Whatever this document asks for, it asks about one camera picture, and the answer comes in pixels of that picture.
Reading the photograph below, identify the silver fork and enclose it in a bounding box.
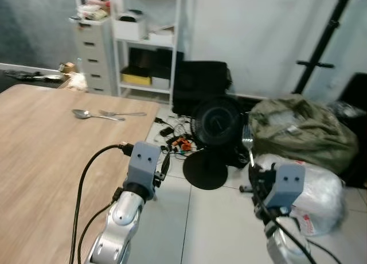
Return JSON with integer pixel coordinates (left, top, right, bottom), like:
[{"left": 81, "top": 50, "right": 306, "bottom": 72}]
[
  {"left": 98, "top": 109, "right": 148, "bottom": 118},
  {"left": 241, "top": 125, "right": 256, "bottom": 168}
]

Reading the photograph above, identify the black floor fan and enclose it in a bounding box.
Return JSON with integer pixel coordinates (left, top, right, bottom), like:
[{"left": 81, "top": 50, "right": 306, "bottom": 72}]
[{"left": 183, "top": 95, "right": 245, "bottom": 191}]

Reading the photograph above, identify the white plastic bag red print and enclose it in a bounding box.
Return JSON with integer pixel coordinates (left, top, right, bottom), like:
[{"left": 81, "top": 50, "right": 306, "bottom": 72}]
[{"left": 255, "top": 154, "right": 348, "bottom": 238}]

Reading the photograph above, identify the olive green cloth bag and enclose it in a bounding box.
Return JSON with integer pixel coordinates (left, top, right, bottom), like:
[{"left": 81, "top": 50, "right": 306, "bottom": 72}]
[{"left": 248, "top": 94, "right": 360, "bottom": 176}]

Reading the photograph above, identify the yellow flat box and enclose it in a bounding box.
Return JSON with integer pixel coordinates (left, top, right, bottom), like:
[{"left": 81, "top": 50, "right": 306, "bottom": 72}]
[{"left": 121, "top": 73, "right": 152, "bottom": 86}]

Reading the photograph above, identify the black square case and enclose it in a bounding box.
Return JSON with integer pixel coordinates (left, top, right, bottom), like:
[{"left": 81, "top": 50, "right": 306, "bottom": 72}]
[{"left": 171, "top": 60, "right": 233, "bottom": 117}]

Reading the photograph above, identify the metal spoon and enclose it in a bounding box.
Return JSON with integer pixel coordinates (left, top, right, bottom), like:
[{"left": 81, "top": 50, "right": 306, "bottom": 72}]
[{"left": 72, "top": 108, "right": 126, "bottom": 123}]

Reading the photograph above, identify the light wooden table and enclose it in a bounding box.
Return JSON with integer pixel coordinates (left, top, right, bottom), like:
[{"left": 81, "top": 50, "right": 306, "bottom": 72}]
[{"left": 0, "top": 83, "right": 162, "bottom": 264}]

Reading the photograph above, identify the white shelf rack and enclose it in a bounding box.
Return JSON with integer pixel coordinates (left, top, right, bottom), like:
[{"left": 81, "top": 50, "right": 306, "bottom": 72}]
[{"left": 111, "top": 0, "right": 182, "bottom": 105}]

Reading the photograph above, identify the brown and white bag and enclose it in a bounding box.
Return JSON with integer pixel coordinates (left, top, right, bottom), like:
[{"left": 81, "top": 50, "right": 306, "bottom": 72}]
[{"left": 60, "top": 60, "right": 89, "bottom": 93}]

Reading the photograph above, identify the grey drawer cabinet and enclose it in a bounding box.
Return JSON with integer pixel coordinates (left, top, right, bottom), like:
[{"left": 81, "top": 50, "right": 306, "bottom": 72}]
[{"left": 69, "top": 16, "right": 116, "bottom": 96}]

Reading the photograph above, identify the white box with black top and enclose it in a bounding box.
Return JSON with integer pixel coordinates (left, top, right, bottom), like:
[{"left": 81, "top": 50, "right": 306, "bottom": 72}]
[{"left": 113, "top": 10, "right": 148, "bottom": 41}]

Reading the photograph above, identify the black stand pole with crossbar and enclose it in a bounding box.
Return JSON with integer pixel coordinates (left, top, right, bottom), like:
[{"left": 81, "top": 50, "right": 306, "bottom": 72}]
[{"left": 295, "top": 0, "right": 354, "bottom": 96}]

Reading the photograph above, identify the clutter pile on cabinet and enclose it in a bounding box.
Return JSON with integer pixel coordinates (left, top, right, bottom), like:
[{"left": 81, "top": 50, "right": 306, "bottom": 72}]
[{"left": 70, "top": 2, "right": 111, "bottom": 22}]

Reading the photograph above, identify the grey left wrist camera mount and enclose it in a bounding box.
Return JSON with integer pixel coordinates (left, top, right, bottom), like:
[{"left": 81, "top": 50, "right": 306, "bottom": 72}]
[{"left": 126, "top": 141, "right": 162, "bottom": 188}]

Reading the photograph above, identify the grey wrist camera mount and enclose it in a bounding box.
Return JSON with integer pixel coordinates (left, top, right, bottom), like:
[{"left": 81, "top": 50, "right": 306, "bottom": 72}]
[
  {"left": 126, "top": 141, "right": 162, "bottom": 188},
  {"left": 265, "top": 162, "right": 306, "bottom": 211}
]

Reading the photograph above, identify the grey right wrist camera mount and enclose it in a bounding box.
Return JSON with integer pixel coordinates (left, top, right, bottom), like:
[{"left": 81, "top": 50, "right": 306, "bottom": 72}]
[{"left": 265, "top": 162, "right": 306, "bottom": 211}]

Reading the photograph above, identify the power strip with cables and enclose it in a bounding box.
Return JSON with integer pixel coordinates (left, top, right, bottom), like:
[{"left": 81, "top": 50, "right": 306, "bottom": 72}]
[{"left": 154, "top": 115, "right": 197, "bottom": 157}]

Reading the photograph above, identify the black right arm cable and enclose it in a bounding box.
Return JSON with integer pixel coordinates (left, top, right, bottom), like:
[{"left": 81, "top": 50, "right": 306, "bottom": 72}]
[{"left": 251, "top": 184, "right": 345, "bottom": 264}]

